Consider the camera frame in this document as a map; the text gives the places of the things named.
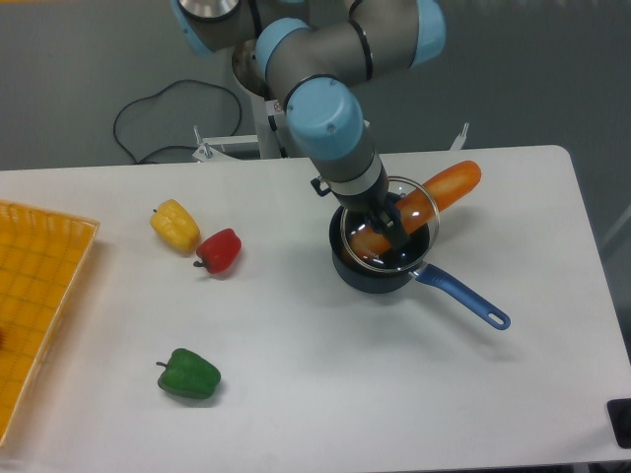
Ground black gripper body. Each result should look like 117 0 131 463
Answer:
311 169 399 227

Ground glass pot lid blue knob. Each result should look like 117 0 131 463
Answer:
339 176 440 275

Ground dark blue saucepan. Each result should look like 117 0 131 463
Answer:
329 207 511 330

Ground toy baguette bread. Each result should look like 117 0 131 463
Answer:
344 161 482 264

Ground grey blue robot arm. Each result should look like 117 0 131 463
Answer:
172 1 447 248

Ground red toy bell pepper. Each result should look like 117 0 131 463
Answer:
193 229 242 274

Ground yellow toy bell pepper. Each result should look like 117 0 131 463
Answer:
150 199 200 254

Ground green toy bell pepper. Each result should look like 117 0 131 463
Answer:
156 348 222 400

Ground black object at table corner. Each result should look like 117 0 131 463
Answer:
606 398 631 449

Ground yellow woven basket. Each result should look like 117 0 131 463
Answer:
1 200 100 444

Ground white bracket with bolt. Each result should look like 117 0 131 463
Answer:
450 122 469 151

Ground black cable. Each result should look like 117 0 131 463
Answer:
112 79 244 166

